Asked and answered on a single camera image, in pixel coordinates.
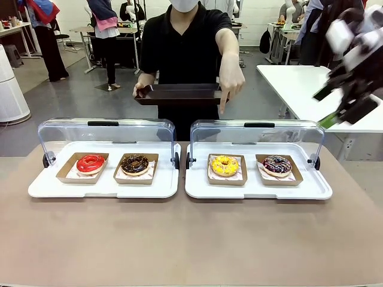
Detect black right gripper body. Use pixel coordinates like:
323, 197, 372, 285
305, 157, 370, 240
327, 58, 383, 125

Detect white printed paper liner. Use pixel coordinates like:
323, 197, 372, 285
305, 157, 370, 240
209, 158, 243, 182
259, 160, 300, 182
115, 160, 156, 181
65, 161, 105, 180

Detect brown cardboard donut tray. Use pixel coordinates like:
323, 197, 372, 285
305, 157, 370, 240
207, 154, 248, 186
113, 153, 159, 185
255, 154, 304, 187
56, 152, 110, 184

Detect yellow sprinkled donut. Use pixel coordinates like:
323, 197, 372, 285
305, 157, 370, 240
211, 155, 240, 177

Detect dark brown serving tray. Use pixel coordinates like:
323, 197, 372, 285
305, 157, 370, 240
133, 83, 230, 106

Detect person's left forearm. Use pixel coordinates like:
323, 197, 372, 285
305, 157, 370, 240
215, 27, 242, 60

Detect person's right forearm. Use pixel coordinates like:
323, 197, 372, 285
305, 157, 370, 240
137, 71, 159, 87

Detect chocolate donut coloured sprinkles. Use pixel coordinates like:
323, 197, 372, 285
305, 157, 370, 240
262, 155, 293, 178

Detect person in black polo shirt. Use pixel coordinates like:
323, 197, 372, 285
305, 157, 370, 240
139, 0, 240, 141

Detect chocolate donut with nuts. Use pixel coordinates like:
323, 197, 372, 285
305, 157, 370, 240
120, 154, 150, 176

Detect red glazed donut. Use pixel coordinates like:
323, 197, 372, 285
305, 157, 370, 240
76, 154, 108, 176

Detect person's left hand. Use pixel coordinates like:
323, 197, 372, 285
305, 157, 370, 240
219, 53, 246, 114

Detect person's right hand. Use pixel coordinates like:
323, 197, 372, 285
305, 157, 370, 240
132, 81, 153, 99

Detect white side table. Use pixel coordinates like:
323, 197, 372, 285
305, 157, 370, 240
256, 64, 383, 161

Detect bystander in dark coat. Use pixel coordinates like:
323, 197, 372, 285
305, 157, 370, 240
294, 0, 342, 71

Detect black backpack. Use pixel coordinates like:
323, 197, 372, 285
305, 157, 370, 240
259, 28, 272, 54

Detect white display tray base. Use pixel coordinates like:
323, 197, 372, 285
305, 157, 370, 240
184, 142, 333, 200
28, 141, 182, 199

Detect white face mask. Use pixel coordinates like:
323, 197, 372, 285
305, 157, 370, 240
170, 0, 200, 13

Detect seated bystander in black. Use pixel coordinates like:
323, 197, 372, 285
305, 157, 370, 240
119, 0, 145, 22

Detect bystander in pink top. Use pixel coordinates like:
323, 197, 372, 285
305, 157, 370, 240
86, 0, 121, 90

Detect grey background desk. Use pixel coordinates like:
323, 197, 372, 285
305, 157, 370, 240
69, 25, 141, 75

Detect bystander in black skirt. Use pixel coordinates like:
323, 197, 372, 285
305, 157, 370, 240
16, 0, 70, 83

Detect white cylindrical air purifier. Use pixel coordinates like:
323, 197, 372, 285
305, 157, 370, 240
0, 44, 32, 123

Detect white background desk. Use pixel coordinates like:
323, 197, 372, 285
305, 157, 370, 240
0, 20, 41, 59

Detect grey plastic stool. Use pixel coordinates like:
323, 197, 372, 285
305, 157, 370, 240
3, 44, 24, 68

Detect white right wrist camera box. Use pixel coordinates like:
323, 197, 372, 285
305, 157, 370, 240
325, 18, 357, 52

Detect clear dome lid black handle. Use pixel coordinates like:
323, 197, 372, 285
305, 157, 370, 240
38, 118, 180, 169
186, 119, 326, 171

